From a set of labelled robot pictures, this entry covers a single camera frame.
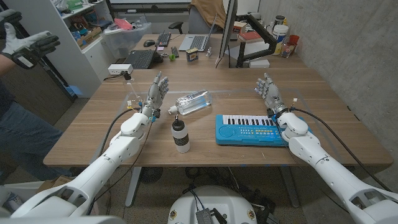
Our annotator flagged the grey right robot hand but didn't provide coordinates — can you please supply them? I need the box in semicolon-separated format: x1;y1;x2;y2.
254;72;289;116

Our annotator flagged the glass jar with items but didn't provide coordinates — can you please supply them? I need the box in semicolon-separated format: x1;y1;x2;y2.
281;42;296;59

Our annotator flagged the blue toy piano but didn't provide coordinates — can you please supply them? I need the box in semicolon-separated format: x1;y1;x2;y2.
215;114;313;147

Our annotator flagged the black laptop keyboard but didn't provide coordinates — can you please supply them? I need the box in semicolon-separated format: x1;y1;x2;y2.
123;49;162;70

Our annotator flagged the red book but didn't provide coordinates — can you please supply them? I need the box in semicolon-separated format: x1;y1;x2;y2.
238;30;265;44

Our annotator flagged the small yellow black box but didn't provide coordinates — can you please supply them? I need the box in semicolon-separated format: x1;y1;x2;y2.
185;47;200;62

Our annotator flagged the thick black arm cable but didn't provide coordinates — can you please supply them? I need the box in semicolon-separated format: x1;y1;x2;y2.
290;107;392;192
98;107;142;156

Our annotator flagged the grey black gloved hand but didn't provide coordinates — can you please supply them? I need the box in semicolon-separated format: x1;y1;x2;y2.
0;8;23;32

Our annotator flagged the flat white box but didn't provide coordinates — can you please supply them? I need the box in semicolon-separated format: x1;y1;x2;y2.
248;58;271;69

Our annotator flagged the pink package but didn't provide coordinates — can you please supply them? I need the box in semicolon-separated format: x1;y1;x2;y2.
114;17;134;31

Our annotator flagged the person in blue jeans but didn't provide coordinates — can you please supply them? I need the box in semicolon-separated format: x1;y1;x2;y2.
0;80;74;184

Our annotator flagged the white robot torso base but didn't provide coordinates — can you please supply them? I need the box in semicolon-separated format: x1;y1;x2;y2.
167;185;258;224

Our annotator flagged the brown cardboard box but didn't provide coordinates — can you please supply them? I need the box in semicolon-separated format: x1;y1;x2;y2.
35;175;75;194

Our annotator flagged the bare person forearm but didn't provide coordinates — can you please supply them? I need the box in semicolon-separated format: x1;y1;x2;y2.
0;53;16;77

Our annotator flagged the silver laptop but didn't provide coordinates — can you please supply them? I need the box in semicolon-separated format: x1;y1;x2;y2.
178;14;218;52

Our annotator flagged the white power strip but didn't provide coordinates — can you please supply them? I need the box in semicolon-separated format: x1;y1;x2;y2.
108;63;134;76

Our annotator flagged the computer monitor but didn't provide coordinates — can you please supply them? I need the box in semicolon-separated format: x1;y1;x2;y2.
215;0;239;66

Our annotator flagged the white shelf cabinet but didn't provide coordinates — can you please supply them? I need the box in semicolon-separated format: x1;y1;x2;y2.
2;0;114;99

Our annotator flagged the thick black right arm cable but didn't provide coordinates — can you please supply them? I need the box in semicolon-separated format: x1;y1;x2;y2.
290;107;392;192

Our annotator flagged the white plastic jar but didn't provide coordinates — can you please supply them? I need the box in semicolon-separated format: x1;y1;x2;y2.
272;24;289;56

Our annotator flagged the white floor bin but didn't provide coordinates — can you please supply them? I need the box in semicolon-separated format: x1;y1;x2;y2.
0;181;44;217

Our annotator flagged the white black gloved hand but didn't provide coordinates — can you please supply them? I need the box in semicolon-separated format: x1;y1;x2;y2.
1;22;62;70

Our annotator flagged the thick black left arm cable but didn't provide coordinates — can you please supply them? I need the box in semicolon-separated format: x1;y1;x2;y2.
98;107;142;156

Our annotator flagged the grey table leg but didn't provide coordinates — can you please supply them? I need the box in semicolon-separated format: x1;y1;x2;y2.
279;166;301;208
124;167;142;208

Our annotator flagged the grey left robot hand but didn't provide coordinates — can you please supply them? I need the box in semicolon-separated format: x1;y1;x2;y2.
141;71;170;118

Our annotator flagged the tan jacket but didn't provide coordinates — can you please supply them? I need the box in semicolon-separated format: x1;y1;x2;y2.
190;0;227;29

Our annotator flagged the clear plastic storage bin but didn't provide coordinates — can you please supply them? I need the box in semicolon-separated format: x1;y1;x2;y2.
101;21;153;60

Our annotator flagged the black round floor fan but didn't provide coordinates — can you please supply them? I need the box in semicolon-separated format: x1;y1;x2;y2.
139;167;164;184

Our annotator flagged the cardboard box on shelf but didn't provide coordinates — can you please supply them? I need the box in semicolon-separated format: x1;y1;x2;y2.
76;26;103;48

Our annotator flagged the white bottle black cap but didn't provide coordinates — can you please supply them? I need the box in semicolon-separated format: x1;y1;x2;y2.
171;114;191;154

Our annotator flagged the clear glass pump bottle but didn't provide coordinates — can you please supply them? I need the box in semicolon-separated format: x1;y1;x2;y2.
123;72;146;106

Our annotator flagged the black slim keyboard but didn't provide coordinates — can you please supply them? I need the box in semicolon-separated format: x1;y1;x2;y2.
154;30;172;48

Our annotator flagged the clear plastic dispenser bottle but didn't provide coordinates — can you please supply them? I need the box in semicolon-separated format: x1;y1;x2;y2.
167;89;213;116

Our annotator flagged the grey office chair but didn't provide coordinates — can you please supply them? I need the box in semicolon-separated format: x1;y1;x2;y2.
169;4;224;35

